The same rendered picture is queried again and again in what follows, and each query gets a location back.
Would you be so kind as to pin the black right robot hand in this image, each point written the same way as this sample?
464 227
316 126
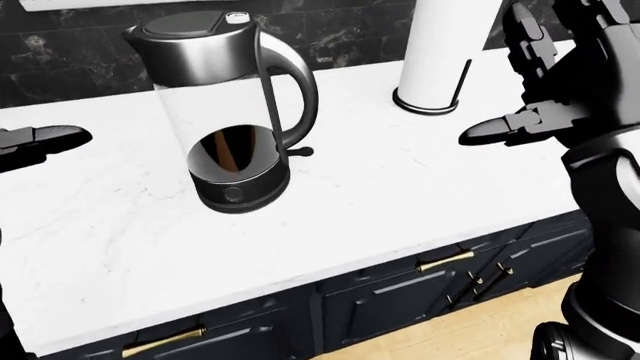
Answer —
595 75

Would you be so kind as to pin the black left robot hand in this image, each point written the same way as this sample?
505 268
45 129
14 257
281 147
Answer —
45 140

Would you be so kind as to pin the steel and glass electric kettle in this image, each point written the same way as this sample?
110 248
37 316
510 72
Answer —
200 56

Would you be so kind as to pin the black round kettle base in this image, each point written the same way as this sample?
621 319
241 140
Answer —
250 195

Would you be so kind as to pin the black kettle power lever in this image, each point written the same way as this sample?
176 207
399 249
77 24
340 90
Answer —
301 151

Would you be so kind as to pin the white paper towel roll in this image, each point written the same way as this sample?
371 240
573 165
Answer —
440 48

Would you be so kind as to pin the black paper towel holder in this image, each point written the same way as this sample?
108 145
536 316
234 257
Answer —
425 107

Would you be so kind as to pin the dark navy base cabinet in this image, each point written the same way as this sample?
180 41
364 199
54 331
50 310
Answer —
380 311

